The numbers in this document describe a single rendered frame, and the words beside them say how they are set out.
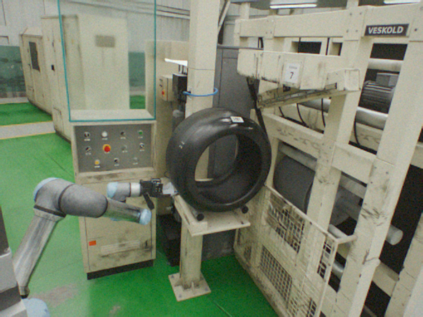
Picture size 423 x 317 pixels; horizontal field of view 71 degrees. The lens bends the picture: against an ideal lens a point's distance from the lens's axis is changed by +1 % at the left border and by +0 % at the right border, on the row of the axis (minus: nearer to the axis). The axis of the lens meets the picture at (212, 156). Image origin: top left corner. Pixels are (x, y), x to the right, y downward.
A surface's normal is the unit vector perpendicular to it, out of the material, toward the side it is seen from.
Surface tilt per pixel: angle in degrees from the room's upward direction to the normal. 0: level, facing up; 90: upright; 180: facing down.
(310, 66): 90
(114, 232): 90
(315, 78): 90
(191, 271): 90
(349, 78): 72
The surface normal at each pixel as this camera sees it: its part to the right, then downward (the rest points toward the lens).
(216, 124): 0.06, -0.39
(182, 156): -0.37, 0.07
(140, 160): 0.38, 0.35
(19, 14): 0.69, 0.30
